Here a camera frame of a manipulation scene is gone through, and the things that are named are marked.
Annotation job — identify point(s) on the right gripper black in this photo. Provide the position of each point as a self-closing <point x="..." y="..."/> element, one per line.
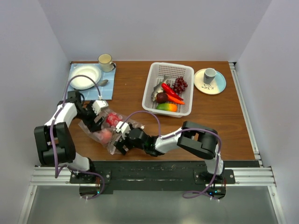
<point x="119" y="146"/>

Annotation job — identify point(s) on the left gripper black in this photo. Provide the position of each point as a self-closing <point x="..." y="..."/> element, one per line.
<point x="90" y="124"/>

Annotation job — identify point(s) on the clear zip top bag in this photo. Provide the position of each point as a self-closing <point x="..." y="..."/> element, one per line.
<point x="110" y="146"/>

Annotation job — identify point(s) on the fake peach pink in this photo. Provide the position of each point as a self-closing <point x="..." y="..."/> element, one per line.
<point x="105" y="136"/>

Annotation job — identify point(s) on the fake red bell pepper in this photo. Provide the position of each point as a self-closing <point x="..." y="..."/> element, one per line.
<point x="113" y="119"/>

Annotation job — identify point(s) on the fake mango green orange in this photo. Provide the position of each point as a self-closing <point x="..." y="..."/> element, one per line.
<point x="167" y="107"/>

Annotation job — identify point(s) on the fake dark purple fruit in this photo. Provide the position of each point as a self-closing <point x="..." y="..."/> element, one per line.
<point x="161" y="98"/>

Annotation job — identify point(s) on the fake fish grey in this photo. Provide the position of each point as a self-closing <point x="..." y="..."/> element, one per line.
<point x="158" y="88"/>

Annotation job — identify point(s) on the fake carrot orange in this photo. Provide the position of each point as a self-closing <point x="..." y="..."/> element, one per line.
<point x="175" y="100"/>

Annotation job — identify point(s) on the fake red chili pepper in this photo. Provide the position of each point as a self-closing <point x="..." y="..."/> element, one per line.
<point x="170" y="91"/>

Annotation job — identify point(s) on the fake purple grapes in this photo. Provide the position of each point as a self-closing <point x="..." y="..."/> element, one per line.
<point x="180" y="85"/>

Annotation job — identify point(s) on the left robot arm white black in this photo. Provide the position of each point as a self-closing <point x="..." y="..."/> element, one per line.
<point x="54" y="143"/>

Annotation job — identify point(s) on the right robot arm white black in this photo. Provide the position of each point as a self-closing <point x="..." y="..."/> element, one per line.
<point x="196" y="139"/>

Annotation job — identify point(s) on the metal spoon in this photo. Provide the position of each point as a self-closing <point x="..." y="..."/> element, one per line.
<point x="102" y="83"/>

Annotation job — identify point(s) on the white bowl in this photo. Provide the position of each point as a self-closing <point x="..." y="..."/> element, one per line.
<point x="85" y="77"/>

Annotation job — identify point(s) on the cream mug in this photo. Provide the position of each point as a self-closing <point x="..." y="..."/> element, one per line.
<point x="106" y="63"/>

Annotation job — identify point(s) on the white plastic basket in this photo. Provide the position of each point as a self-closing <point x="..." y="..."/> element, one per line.
<point x="156" y="74"/>

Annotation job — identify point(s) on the small grey cup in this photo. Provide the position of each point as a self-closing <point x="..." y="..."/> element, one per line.
<point x="209" y="75"/>

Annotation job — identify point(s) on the pastel plate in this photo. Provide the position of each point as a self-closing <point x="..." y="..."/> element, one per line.
<point x="213" y="86"/>

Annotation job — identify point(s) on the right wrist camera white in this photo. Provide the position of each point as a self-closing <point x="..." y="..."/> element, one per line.
<point x="123" y="128"/>

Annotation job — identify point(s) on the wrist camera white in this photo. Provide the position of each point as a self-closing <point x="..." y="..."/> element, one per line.
<point x="99" y="105"/>
<point x="123" y="128"/>

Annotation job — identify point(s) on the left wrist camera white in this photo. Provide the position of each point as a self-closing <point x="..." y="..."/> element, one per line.
<point x="99" y="105"/>

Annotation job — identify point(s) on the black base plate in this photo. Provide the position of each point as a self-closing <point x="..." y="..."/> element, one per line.
<point x="158" y="176"/>

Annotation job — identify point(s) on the aluminium frame rail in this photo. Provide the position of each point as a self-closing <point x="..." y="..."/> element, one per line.
<point x="252" y="199"/>

